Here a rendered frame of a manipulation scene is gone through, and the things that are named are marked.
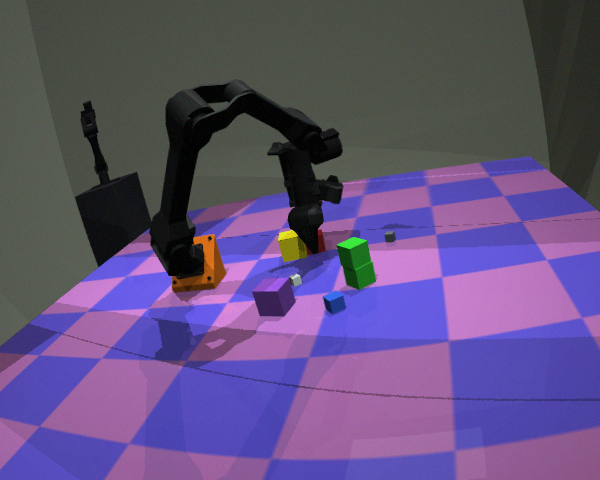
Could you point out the small blue cube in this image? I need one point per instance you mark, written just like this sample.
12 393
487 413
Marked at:
334 302

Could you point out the yellow block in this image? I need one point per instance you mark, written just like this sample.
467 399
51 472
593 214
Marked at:
291 246

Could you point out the purple cube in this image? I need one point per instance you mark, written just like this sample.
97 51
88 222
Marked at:
274 297

